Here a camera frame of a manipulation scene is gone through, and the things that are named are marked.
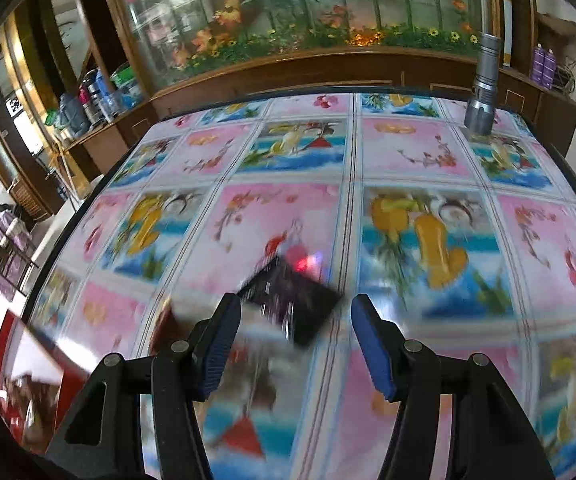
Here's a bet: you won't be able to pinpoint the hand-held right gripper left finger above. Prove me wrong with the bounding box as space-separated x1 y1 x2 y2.
44 293 242 480

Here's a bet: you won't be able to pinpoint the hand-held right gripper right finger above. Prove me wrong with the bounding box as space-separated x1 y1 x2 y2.
351 293 557 480

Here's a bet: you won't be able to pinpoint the black snack packet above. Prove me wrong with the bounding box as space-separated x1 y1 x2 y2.
238 255 344 349

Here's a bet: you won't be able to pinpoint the red and white cardboard box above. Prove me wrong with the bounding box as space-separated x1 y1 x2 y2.
0 305 119 456

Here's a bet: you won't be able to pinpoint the printed floral tablecloth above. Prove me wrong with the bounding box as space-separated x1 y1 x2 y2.
15 91 576 480

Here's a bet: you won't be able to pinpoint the dark chairs with purple cloth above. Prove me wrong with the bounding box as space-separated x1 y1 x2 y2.
0 204 40 302

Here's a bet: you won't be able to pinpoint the blue water jug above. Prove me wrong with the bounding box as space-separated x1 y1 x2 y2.
58 93 92 136

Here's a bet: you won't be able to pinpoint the clear tub with green lid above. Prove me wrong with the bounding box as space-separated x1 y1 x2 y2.
110 65 144 111

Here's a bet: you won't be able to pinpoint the silver flashlight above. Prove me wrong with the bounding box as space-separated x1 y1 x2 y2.
462 32 503 137

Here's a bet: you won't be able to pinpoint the blue plastic bottle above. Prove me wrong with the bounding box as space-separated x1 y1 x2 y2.
95 70 119 116

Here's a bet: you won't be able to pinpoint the green bottle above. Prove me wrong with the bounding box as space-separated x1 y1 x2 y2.
45 107 67 134

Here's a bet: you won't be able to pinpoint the wooden cabinet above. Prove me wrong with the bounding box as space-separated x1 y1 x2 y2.
62 45 576 182

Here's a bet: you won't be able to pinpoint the purple spray bottle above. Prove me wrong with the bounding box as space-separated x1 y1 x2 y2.
531 45 546 84
542 48 559 86

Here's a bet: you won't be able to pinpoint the glass aquarium with artificial flowers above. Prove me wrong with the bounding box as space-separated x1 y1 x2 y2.
100 0 499 94

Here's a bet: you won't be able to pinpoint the wooden door frame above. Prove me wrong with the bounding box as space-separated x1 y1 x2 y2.
0 74 65 222

